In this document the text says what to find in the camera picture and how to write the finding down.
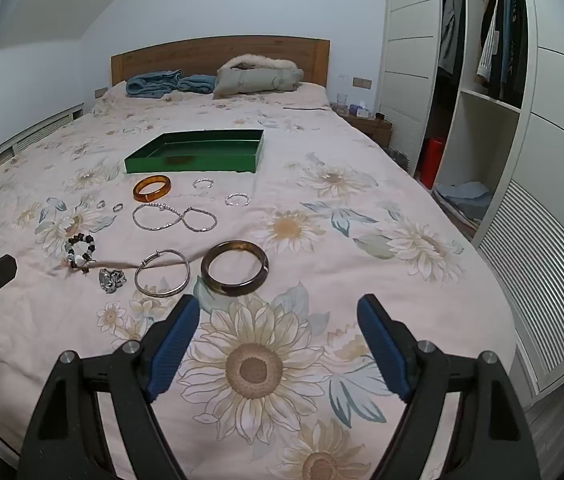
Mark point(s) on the hanging clothes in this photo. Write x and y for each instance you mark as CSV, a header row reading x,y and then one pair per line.
x,y
504,45

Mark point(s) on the blue tissue box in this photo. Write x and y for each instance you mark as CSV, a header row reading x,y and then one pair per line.
x,y
358,110

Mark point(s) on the chunky silver jewelry piece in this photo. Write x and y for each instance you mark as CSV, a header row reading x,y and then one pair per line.
x,y
111,281

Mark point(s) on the dark tortoiseshell bangle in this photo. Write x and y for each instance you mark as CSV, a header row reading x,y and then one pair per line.
x,y
234,290

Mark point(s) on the blue blanket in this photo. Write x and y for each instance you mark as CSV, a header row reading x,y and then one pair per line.
x,y
152,85

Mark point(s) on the wall socket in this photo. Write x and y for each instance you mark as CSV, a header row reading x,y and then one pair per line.
x,y
101,92

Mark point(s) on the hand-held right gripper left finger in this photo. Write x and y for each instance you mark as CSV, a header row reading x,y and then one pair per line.
x,y
177,345

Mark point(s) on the folded blue clothes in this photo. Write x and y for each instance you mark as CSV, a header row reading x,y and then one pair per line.
x,y
464,197

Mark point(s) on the white wardrobe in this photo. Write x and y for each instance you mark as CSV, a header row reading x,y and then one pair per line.
x,y
552,160

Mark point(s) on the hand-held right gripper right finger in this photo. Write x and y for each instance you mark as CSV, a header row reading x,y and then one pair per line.
x,y
384,345

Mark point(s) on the amber translucent bangle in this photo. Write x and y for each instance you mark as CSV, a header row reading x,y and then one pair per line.
x,y
138,191

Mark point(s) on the drinking glass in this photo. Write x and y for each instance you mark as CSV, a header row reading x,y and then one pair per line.
x,y
341,99

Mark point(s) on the thin silver bangle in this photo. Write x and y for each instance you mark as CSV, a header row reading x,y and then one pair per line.
x,y
142,285

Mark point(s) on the green rectangular tray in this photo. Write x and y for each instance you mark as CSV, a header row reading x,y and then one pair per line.
x,y
187,157

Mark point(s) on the grey coat with fur hood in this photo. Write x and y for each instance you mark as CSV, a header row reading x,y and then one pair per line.
x,y
257,80

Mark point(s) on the red box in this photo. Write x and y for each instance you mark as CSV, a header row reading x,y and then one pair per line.
x,y
432,162

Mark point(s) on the wall switch plate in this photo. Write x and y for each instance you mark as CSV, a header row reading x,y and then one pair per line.
x,y
362,82

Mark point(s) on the white radiator cover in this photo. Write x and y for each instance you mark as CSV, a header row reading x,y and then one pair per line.
x,y
22,137

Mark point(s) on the wooden headboard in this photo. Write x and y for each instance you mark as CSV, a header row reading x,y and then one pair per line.
x,y
212,52

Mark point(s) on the wooden nightstand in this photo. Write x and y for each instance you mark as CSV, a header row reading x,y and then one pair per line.
x,y
377,130

